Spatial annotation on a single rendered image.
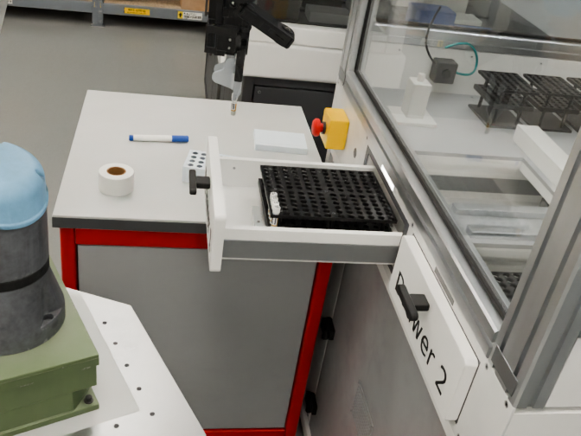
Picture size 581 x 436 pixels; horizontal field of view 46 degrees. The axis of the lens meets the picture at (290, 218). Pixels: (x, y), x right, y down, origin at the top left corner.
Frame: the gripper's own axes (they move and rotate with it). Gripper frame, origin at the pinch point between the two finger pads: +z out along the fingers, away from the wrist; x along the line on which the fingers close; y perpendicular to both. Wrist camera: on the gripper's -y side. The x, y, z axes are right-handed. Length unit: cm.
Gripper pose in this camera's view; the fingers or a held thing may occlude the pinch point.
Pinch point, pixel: (238, 92)
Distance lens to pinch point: 139.8
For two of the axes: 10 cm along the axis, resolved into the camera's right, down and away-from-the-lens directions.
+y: -9.9, -1.1, -0.8
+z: -1.4, 8.4, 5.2
